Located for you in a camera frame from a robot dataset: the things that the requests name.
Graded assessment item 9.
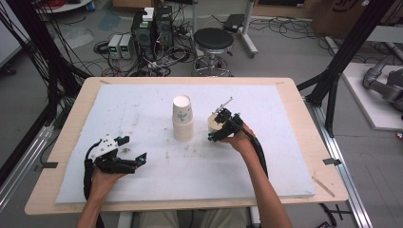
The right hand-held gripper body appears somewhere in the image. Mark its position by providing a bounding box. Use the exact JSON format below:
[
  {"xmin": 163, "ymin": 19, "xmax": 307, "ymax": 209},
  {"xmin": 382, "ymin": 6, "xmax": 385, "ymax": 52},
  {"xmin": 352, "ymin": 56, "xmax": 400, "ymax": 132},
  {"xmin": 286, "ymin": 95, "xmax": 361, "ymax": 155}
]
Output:
[{"xmin": 212, "ymin": 96, "xmax": 245, "ymax": 138}]

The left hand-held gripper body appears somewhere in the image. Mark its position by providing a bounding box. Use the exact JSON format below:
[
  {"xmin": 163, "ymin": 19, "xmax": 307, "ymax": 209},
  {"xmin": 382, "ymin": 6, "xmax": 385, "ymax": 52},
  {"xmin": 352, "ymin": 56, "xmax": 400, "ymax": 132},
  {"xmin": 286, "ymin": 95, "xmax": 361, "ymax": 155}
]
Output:
[{"xmin": 87, "ymin": 135, "xmax": 138, "ymax": 175}]

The person's right hand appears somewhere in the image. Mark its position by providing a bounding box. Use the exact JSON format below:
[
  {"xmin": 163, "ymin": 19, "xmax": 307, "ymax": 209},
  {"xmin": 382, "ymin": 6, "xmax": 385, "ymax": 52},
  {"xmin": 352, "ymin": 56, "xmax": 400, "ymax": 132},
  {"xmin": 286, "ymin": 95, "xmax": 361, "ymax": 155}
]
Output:
[{"xmin": 221, "ymin": 123, "xmax": 258, "ymax": 155}]

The person's left hand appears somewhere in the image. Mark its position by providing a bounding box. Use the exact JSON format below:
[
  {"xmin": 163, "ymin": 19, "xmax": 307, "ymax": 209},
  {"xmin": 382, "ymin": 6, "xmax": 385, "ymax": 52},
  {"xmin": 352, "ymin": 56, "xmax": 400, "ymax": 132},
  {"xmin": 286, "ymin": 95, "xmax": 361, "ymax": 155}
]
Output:
[{"xmin": 89, "ymin": 167, "xmax": 126, "ymax": 200}]

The beige paper cup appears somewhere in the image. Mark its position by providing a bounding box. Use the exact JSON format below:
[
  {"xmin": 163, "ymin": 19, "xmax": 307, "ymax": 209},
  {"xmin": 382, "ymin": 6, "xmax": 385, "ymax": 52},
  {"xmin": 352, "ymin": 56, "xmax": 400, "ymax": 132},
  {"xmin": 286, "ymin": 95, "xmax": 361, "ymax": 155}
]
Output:
[{"xmin": 172, "ymin": 119, "xmax": 195, "ymax": 143}]

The green print paper cup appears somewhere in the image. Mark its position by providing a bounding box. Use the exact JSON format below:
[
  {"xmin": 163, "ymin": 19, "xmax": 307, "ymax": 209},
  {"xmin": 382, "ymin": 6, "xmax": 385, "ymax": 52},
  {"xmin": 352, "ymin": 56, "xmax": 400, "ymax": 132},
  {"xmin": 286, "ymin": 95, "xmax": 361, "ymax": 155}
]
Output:
[{"xmin": 172, "ymin": 94, "xmax": 195, "ymax": 125}]

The white foam mat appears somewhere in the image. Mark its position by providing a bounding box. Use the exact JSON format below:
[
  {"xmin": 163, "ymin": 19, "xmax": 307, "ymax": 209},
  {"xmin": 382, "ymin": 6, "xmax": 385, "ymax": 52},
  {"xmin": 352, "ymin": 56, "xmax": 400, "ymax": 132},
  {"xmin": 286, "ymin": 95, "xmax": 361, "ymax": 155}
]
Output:
[{"xmin": 55, "ymin": 83, "xmax": 317, "ymax": 204}]

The black tape strip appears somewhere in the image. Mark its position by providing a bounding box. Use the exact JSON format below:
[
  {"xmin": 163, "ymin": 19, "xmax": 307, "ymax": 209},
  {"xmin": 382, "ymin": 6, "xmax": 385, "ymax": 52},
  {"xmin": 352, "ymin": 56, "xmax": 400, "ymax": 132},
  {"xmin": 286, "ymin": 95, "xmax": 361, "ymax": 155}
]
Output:
[
  {"xmin": 33, "ymin": 161, "xmax": 59, "ymax": 173},
  {"xmin": 322, "ymin": 157, "xmax": 343, "ymax": 166}
]

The white table leg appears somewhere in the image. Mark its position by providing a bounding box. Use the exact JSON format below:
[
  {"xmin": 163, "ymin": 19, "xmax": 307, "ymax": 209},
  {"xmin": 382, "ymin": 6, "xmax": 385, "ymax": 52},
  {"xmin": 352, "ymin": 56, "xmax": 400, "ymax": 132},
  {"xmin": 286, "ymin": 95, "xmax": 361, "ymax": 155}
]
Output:
[
  {"xmin": 249, "ymin": 205, "xmax": 262, "ymax": 228},
  {"xmin": 117, "ymin": 211, "xmax": 134, "ymax": 228}
]

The person's left leg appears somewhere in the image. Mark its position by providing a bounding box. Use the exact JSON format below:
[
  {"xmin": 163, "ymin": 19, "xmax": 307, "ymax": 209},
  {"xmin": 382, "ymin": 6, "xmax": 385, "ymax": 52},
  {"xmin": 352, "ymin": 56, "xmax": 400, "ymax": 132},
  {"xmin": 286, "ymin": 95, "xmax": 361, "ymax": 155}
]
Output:
[{"xmin": 138, "ymin": 210, "xmax": 183, "ymax": 228}]

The person's leg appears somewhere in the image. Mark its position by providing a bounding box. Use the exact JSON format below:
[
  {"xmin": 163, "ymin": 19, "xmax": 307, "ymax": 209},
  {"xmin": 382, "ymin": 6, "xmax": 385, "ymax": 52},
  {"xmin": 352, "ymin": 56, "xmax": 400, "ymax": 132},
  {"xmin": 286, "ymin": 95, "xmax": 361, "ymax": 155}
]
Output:
[
  {"xmin": 138, "ymin": 210, "xmax": 183, "ymax": 228},
  {"xmin": 201, "ymin": 207, "xmax": 249, "ymax": 228}
]

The black round stool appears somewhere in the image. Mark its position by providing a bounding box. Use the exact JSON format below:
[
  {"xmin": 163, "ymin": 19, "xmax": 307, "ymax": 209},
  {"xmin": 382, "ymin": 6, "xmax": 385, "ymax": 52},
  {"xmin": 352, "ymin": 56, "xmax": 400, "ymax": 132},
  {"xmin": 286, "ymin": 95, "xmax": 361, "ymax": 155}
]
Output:
[{"xmin": 191, "ymin": 27, "xmax": 236, "ymax": 77}]

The person's right leg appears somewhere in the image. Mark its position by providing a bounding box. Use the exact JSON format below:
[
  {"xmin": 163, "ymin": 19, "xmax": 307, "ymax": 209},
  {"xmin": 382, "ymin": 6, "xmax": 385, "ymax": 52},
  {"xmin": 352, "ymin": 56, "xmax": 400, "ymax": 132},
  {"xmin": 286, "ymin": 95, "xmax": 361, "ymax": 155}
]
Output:
[{"xmin": 201, "ymin": 207, "xmax": 249, "ymax": 228}]

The white metal stand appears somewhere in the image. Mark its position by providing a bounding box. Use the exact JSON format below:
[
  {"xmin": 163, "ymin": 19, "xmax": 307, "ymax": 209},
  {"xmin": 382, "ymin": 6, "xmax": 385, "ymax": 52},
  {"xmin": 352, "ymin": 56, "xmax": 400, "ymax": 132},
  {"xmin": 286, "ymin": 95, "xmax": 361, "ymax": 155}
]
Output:
[{"xmin": 240, "ymin": 0, "xmax": 259, "ymax": 59}]

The grey power supply unit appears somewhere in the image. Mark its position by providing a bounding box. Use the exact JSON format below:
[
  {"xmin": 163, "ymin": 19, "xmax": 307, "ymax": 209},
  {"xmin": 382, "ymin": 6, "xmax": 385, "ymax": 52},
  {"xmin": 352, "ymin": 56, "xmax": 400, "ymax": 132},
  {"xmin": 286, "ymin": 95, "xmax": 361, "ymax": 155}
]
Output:
[
  {"xmin": 119, "ymin": 33, "xmax": 134, "ymax": 61},
  {"xmin": 106, "ymin": 33, "xmax": 124, "ymax": 60}
]

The black flat device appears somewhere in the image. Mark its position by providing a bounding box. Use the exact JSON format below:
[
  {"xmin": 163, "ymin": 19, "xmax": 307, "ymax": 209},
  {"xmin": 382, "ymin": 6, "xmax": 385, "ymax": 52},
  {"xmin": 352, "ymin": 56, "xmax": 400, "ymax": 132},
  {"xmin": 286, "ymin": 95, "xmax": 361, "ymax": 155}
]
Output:
[{"xmin": 222, "ymin": 13, "xmax": 246, "ymax": 33}]

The black computer tower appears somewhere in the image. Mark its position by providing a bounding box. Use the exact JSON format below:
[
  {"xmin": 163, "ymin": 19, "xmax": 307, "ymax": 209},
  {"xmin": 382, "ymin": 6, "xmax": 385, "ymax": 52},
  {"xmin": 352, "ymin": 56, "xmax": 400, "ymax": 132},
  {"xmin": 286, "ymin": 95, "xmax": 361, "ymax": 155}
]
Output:
[
  {"xmin": 130, "ymin": 10, "xmax": 157, "ymax": 62},
  {"xmin": 154, "ymin": 5, "xmax": 175, "ymax": 49}
]

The small white box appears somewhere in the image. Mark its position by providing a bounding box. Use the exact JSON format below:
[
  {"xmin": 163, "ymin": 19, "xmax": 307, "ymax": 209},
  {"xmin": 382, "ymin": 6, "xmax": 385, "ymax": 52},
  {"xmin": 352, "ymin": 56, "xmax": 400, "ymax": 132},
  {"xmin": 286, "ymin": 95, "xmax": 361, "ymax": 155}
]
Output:
[{"xmin": 142, "ymin": 7, "xmax": 156, "ymax": 22}]

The white floor board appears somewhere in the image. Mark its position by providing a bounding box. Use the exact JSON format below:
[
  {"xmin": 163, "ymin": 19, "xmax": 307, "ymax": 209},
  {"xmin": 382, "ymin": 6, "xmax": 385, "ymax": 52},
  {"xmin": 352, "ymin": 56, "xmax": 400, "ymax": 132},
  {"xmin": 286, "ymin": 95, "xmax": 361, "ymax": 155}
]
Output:
[{"xmin": 341, "ymin": 62, "xmax": 403, "ymax": 132}]

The cardboard box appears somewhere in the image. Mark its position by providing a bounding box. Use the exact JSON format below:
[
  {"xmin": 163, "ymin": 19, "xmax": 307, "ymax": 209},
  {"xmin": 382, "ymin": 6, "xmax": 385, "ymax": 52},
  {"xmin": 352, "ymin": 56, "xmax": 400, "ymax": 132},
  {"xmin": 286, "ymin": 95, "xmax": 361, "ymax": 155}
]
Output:
[{"xmin": 311, "ymin": 0, "xmax": 370, "ymax": 40}]

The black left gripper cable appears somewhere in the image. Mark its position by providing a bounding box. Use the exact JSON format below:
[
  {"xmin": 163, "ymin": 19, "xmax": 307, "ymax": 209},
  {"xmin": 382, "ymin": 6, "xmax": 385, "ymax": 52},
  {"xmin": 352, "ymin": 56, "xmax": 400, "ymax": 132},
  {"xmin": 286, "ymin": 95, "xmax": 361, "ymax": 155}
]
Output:
[{"xmin": 83, "ymin": 142, "xmax": 106, "ymax": 228}]

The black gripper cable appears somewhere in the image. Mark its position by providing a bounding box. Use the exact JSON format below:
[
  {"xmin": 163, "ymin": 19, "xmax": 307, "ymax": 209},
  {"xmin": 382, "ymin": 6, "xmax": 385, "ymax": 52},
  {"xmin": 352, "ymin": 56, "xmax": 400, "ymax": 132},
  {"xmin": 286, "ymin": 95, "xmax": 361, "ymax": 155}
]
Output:
[
  {"xmin": 83, "ymin": 142, "xmax": 106, "ymax": 228},
  {"xmin": 236, "ymin": 118, "xmax": 270, "ymax": 179}
]

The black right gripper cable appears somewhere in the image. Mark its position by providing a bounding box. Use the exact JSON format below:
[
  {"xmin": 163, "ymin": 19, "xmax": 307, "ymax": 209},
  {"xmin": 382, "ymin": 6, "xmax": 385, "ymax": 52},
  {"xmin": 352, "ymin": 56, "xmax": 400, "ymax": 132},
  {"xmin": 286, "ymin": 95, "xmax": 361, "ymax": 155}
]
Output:
[{"xmin": 236, "ymin": 118, "xmax": 270, "ymax": 179}]

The tangle of floor cables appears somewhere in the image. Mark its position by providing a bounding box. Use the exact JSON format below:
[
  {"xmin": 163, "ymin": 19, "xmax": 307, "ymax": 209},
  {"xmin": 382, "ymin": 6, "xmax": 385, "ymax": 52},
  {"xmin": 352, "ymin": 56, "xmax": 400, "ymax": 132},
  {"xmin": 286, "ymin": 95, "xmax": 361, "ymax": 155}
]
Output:
[{"xmin": 92, "ymin": 12, "xmax": 198, "ymax": 78}]

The aluminium rail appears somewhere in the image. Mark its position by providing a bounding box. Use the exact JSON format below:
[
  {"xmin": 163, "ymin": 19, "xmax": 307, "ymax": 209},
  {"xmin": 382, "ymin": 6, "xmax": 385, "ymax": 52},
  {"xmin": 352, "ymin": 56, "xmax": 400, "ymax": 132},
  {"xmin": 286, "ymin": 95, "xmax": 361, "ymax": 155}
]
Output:
[
  {"xmin": 0, "ymin": 123, "xmax": 55, "ymax": 213},
  {"xmin": 304, "ymin": 97, "xmax": 374, "ymax": 228}
]

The black metal frame post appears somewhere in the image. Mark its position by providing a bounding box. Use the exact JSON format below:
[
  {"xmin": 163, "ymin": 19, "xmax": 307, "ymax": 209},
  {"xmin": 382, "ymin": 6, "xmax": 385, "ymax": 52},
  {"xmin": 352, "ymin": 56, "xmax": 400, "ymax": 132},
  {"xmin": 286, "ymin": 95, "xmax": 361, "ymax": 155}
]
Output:
[
  {"xmin": 297, "ymin": 0, "xmax": 397, "ymax": 138},
  {"xmin": 5, "ymin": 0, "xmax": 84, "ymax": 127}
]

